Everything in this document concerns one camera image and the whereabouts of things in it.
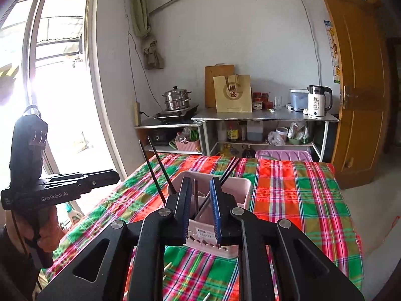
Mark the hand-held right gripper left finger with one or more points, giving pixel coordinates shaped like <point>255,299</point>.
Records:
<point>181,213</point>

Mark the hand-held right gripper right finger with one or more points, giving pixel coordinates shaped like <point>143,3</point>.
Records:
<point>216,213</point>

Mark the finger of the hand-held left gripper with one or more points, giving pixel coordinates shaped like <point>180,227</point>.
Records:
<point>62,186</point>
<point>103,177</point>

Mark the pink plastic utensil basket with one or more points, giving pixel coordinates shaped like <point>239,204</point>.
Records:
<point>241,191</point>

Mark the person's left forearm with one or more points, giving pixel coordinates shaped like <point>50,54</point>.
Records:
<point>12,272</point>

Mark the person's left hand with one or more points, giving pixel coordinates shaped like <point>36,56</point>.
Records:
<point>49,229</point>

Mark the white detergent bottle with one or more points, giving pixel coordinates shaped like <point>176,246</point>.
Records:
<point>73,216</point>

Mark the wooden chopstick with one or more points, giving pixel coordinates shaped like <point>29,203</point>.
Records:
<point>167,268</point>
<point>206,296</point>

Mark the yellow oil bottle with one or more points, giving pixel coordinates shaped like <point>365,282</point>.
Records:
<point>228,151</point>

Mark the black kitchen appliance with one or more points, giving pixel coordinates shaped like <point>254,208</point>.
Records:
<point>158,139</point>

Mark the small pink woven basket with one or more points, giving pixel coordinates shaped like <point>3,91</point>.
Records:
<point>188,145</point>

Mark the dark glass bottle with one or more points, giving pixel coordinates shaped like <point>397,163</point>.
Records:
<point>248,153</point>

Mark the beige power strip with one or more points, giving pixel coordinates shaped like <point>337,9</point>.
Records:
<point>137,114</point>

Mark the yellow label bottle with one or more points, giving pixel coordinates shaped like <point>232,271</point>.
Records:
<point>232,133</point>

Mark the white plastic bottle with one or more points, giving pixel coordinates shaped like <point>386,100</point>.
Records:
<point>221,131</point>

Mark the plaid tablecloth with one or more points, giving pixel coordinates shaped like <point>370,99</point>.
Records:
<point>297,194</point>

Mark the low steel shelf table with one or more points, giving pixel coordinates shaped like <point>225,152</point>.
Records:
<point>169,124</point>

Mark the dark sauce bottle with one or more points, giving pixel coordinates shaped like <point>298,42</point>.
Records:
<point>242,131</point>

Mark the pink plastic bin lid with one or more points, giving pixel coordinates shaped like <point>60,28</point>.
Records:
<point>282,156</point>

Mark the translucent plastic jug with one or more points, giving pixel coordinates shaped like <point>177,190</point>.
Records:
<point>255,130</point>

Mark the clear plastic bag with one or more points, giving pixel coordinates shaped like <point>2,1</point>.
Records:
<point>275,139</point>

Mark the black induction cooker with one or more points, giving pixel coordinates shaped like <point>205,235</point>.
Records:
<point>175,115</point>

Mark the white lidded jar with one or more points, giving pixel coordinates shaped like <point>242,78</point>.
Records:
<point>282,133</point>

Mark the steel steamer pot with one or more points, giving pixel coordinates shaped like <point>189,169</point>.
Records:
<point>177,98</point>

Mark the steel kitchen table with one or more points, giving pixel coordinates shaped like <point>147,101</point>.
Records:
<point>266,115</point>

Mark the plastic bag with green bowl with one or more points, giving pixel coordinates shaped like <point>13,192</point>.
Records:
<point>299,134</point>

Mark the tan paper bag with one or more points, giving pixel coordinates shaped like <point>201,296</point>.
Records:
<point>233,97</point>

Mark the red sauce jar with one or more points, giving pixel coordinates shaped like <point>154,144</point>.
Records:
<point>257,102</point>
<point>265,97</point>

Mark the clear drinking glass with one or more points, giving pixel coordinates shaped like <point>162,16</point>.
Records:
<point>277,103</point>

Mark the wooden cutting board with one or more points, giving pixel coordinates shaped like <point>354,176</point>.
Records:
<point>211,81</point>

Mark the translucent blue plastic container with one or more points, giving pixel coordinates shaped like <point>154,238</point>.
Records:
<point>297,100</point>

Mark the white electric kettle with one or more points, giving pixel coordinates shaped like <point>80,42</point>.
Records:
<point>316,103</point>

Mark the tied beige curtain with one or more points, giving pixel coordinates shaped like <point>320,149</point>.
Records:
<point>142,22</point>

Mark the wooden door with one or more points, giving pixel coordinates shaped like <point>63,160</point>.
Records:
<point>360,100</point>

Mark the window frame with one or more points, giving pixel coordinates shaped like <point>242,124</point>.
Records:
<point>94,37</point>

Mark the wall calendar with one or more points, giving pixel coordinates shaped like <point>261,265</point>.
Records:
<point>332,50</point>

